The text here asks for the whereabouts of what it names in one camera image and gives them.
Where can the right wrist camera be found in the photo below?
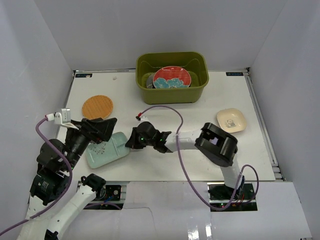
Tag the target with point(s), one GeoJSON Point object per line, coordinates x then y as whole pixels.
{"type": "Point", "coordinates": [141, 118]}

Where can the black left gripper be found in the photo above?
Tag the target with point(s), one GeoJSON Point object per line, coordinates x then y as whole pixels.
{"type": "Point", "coordinates": [89, 129]}

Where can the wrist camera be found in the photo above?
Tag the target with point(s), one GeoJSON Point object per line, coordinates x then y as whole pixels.
{"type": "Point", "coordinates": [141, 118]}
{"type": "Point", "coordinates": [62, 118]}

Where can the olive green plastic bin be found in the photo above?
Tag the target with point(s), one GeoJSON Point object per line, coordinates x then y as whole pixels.
{"type": "Point", "coordinates": [149, 63]}

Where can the mint green rectangular plate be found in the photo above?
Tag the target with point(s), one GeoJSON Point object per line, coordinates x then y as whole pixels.
{"type": "Point", "coordinates": [100, 154]}

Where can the grey reindeer round plate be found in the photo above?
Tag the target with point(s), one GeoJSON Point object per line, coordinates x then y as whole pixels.
{"type": "Point", "coordinates": [149, 82]}

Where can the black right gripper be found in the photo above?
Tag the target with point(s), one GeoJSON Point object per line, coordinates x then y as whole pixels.
{"type": "Point", "coordinates": [132, 142]}

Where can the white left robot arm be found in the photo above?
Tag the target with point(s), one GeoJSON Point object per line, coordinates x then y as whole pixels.
{"type": "Point", "coordinates": [56, 161]}

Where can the cream square panda dish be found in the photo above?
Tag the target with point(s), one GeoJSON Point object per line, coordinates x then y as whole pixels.
{"type": "Point", "coordinates": [231, 120]}

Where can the red floral round plate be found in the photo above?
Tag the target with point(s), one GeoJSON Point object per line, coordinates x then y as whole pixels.
{"type": "Point", "coordinates": [172, 77]}

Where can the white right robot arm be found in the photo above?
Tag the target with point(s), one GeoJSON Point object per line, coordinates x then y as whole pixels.
{"type": "Point", "coordinates": [217, 145]}

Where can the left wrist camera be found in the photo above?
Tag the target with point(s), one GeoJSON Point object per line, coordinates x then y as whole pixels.
{"type": "Point", "coordinates": [62, 118]}

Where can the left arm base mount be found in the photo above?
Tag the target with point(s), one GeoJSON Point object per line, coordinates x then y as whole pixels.
{"type": "Point", "coordinates": [112, 197]}

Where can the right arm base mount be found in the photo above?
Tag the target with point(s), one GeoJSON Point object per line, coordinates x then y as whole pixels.
{"type": "Point", "coordinates": [245, 201]}

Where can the orange woven rattan plate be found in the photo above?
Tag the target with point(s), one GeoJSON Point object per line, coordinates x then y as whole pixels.
{"type": "Point", "coordinates": [97, 106]}

